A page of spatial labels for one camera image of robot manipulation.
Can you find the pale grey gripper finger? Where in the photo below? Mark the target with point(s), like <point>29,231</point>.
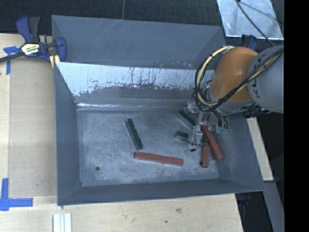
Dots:
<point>194,139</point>
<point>199,136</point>

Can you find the pale wood board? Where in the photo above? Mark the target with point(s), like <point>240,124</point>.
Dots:
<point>31,129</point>

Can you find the grey metal bin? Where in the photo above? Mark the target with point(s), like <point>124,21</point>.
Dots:
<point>116,153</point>

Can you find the dark green flat block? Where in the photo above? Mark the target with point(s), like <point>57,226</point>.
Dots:
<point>187,117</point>
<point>181,134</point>
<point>134,134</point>

